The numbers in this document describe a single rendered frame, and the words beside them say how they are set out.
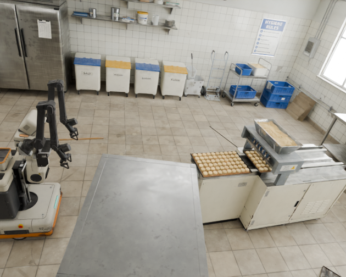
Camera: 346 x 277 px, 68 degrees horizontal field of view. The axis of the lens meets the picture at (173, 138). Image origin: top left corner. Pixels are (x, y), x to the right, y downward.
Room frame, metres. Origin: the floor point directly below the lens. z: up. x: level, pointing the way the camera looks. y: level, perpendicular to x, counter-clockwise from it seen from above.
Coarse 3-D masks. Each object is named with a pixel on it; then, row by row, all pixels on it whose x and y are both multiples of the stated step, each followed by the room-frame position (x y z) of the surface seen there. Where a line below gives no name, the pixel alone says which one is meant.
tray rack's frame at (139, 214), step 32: (128, 160) 0.98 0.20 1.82; (160, 160) 1.03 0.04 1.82; (96, 192) 0.74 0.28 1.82; (128, 192) 0.77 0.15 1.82; (160, 192) 0.81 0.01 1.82; (192, 192) 0.84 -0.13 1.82; (96, 224) 0.59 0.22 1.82; (128, 224) 0.61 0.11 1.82; (160, 224) 0.64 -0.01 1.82; (192, 224) 0.67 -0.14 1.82; (64, 256) 0.45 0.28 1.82; (96, 256) 0.47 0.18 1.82; (128, 256) 0.49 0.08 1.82; (160, 256) 0.51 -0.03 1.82; (192, 256) 0.53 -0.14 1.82
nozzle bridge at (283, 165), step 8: (248, 128) 2.75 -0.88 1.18; (248, 136) 2.78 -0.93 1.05; (256, 136) 2.58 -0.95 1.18; (248, 144) 2.82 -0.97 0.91; (264, 144) 2.44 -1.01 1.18; (264, 152) 2.47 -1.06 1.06; (272, 152) 2.30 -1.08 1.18; (272, 160) 2.32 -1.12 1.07; (280, 160) 2.18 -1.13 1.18; (288, 160) 2.20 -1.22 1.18; (296, 160) 2.23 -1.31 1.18; (272, 168) 2.17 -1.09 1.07; (280, 168) 2.15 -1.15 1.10; (288, 168) 2.19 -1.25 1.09; (296, 168) 2.23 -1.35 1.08; (280, 176) 2.17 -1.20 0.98; (288, 176) 2.22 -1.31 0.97; (280, 184) 2.19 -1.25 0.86
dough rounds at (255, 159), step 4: (248, 152) 2.61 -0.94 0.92; (252, 152) 2.63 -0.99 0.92; (256, 152) 2.65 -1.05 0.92; (248, 156) 2.55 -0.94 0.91; (252, 156) 2.58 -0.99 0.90; (256, 156) 2.59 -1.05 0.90; (252, 160) 2.48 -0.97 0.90; (256, 160) 2.50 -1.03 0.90; (260, 160) 2.49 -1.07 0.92; (264, 160) 2.50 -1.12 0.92; (256, 164) 2.39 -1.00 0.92; (260, 164) 2.41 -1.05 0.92; (264, 164) 2.44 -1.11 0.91; (260, 168) 2.33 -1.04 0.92; (264, 168) 2.35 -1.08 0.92; (268, 168) 2.36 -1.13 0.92; (260, 172) 2.29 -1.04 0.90
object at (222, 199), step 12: (252, 168) 2.42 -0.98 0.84; (204, 180) 2.07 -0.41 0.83; (216, 180) 2.12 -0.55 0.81; (228, 180) 2.18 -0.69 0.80; (240, 180) 2.23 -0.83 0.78; (252, 180) 2.29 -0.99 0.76; (204, 192) 2.08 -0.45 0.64; (216, 192) 2.14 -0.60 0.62; (228, 192) 2.20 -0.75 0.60; (240, 192) 2.26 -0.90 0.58; (204, 204) 2.10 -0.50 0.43; (216, 204) 2.16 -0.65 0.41; (228, 204) 2.22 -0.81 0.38; (240, 204) 2.29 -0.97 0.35; (204, 216) 2.12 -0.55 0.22; (216, 216) 2.18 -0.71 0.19; (228, 216) 2.25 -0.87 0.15
